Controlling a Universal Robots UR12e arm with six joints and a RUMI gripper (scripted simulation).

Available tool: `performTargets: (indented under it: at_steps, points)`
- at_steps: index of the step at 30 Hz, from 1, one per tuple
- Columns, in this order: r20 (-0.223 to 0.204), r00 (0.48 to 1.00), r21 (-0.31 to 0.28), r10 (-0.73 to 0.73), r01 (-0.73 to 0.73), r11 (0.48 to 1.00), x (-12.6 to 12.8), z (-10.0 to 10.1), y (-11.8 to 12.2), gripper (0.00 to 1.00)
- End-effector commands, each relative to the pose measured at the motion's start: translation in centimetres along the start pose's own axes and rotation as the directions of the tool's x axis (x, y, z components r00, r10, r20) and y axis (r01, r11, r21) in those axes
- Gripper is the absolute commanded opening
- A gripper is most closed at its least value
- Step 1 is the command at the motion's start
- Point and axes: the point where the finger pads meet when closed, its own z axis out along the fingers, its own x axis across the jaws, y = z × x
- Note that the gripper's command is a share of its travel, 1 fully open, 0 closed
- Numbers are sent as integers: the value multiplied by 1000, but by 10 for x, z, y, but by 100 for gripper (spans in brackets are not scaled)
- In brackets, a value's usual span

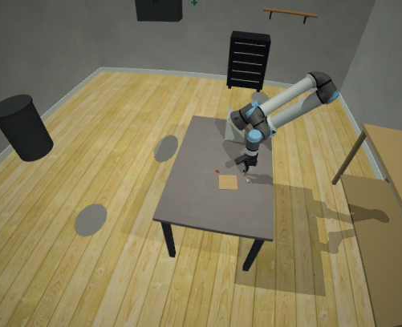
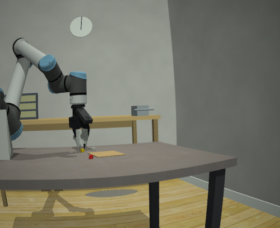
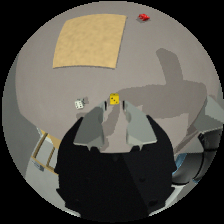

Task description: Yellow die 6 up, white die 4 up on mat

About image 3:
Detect yellow die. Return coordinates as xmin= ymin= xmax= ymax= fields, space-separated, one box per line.
xmin=110 ymin=93 xmax=119 ymax=104

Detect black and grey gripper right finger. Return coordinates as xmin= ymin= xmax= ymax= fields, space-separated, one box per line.
xmin=123 ymin=100 xmax=177 ymax=173

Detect white die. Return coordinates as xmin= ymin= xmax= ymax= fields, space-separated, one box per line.
xmin=75 ymin=98 xmax=85 ymax=109

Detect tan mat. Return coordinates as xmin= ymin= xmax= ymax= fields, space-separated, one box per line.
xmin=53 ymin=14 xmax=127 ymax=68

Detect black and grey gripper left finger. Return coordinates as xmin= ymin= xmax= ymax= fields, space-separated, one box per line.
xmin=54 ymin=101 xmax=107 ymax=175

